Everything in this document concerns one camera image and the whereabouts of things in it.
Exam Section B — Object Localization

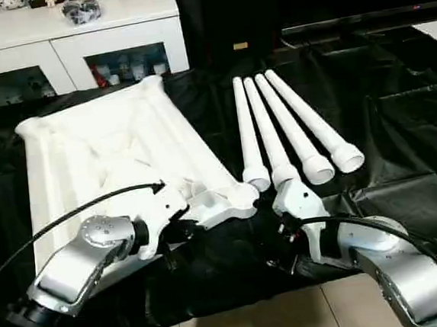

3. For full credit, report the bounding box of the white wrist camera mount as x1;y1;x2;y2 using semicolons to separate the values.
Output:
130;178;212;261
269;175;333;266

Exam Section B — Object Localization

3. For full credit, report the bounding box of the white plastic table leg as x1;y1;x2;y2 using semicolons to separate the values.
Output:
232;74;273;193
264;61;367;179
254;68;336;190
242;73;302;194

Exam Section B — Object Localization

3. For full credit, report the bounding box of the black left wrist camera cable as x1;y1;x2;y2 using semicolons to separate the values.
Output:
0;179;174;290

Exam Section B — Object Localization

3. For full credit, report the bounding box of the clear bag on cabinet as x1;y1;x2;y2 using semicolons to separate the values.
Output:
60;0;102;27

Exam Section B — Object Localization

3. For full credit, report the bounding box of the white cabinet with glass doors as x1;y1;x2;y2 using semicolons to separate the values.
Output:
0;0;193;113

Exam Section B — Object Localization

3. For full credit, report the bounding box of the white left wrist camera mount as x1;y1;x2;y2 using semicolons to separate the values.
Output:
130;178;212;261

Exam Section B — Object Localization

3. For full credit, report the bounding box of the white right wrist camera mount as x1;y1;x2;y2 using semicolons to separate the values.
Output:
269;175;333;266

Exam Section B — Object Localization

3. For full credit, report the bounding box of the white plastic table top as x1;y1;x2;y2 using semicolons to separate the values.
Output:
11;67;266;277

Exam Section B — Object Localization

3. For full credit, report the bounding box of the black mat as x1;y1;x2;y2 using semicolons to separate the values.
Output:
0;18;437;327

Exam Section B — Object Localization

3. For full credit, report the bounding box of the black box with beige label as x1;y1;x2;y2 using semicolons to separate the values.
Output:
172;0;286;75

